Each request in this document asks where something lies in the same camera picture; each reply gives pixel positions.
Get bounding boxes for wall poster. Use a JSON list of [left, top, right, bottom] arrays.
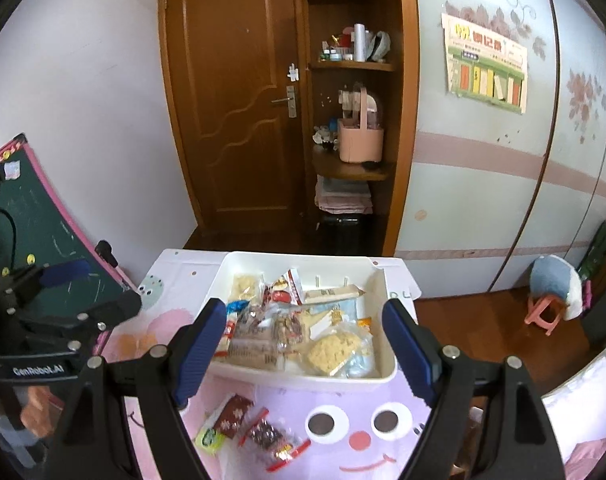
[[440, 12, 529, 115]]

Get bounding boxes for white red snack bag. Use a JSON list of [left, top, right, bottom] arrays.
[[264, 268, 308, 307]]

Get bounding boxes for silver door handle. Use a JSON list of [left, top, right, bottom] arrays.
[[270, 85, 298, 119]]

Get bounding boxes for white plastic bin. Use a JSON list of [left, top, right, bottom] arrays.
[[195, 251, 401, 395]]

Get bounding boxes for pile of mixed snack packs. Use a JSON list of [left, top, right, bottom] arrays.
[[213, 270, 384, 378]]

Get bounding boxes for cluster of small toiletries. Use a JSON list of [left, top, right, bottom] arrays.
[[319, 32, 355, 62]]

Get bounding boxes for red edged clear snack packet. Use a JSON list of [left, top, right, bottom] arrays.
[[239, 407, 311, 473]]

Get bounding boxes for clear plastic roll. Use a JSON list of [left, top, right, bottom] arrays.
[[353, 24, 369, 62]]

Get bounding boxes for green bag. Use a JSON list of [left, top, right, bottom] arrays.
[[577, 220, 606, 281]]

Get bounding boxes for white pillow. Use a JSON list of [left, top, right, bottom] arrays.
[[540, 355, 606, 461]]

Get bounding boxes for small pink stool blue cushion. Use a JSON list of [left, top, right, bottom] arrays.
[[529, 255, 584, 321]]

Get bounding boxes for wooden corner shelf unit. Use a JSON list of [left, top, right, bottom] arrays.
[[293, 0, 416, 256]]

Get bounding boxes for stack of folded towels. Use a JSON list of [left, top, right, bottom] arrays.
[[314, 176, 374, 213]]

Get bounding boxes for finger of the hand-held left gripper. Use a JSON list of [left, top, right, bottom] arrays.
[[18, 291, 142, 351], [5, 259, 92, 306]]

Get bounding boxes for small plush toys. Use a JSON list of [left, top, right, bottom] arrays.
[[312, 119, 340, 151]]

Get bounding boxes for yellow noodle block packet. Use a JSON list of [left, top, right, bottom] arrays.
[[305, 332, 364, 376]]

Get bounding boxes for pink blanket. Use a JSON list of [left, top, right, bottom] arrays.
[[568, 435, 606, 480]]

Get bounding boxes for floral sliding wardrobe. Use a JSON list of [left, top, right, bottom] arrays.
[[395, 0, 606, 306]]

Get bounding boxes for clear bag of puffed snack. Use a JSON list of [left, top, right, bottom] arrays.
[[231, 272, 265, 302]]

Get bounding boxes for pink plastic stool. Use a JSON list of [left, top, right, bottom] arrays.
[[526, 294, 569, 336]]

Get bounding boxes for green chalkboard with pink frame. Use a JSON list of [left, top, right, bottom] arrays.
[[0, 132, 140, 361]]

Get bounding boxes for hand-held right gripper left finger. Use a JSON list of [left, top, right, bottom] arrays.
[[45, 297, 229, 480]]

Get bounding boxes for brown wooden door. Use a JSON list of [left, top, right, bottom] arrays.
[[158, 0, 309, 241]]

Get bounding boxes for brown snack packet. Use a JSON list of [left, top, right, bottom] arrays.
[[213, 393, 255, 438]]

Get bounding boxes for black bin under shelf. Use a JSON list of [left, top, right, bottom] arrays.
[[315, 212, 371, 256]]

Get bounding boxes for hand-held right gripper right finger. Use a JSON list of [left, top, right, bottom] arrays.
[[381, 298, 566, 480]]

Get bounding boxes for person's left hand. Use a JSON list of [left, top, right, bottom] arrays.
[[20, 387, 54, 433]]

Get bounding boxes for black easel clamp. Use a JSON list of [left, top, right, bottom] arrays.
[[95, 240, 118, 268]]

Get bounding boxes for pink handled basket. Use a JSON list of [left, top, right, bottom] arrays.
[[337, 86, 385, 164]]

